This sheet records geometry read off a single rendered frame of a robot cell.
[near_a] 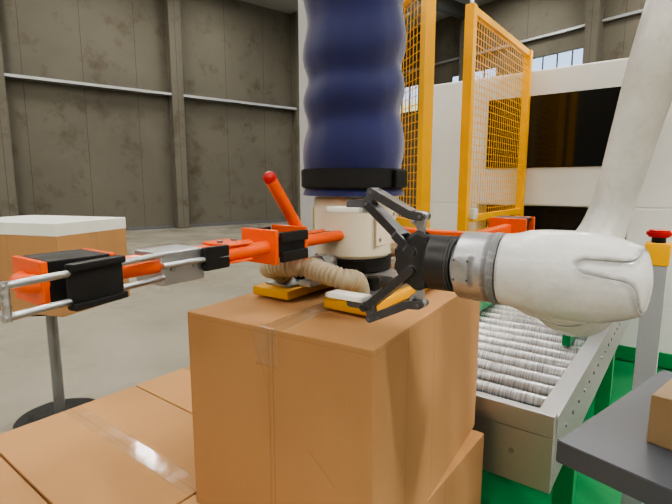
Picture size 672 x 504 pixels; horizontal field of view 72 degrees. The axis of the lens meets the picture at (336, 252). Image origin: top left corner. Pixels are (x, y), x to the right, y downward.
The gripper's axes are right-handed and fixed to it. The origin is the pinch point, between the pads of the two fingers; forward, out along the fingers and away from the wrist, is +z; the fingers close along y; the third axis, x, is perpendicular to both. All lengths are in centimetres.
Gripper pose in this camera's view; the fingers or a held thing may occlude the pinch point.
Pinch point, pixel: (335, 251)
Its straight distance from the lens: 73.4
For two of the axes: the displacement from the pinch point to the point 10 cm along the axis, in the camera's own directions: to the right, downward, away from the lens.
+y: 0.0, 9.9, 1.4
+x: 5.9, -1.2, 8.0
